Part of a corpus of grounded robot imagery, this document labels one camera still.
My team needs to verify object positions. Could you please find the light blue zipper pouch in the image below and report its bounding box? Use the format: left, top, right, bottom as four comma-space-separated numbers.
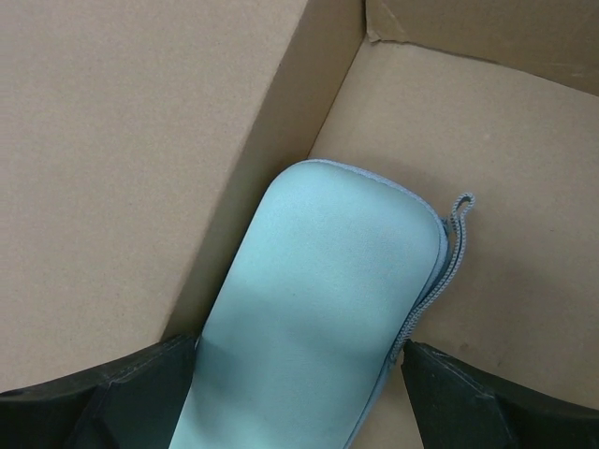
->
171, 159, 475, 448

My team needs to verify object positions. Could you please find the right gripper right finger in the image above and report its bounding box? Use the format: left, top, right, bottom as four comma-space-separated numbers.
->
402, 340, 598, 448

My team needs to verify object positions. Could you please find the brown cardboard express box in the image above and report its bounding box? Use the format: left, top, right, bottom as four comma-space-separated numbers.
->
1, 1, 598, 448

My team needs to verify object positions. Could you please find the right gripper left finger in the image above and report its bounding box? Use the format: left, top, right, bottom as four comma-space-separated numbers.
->
1, 335, 196, 448

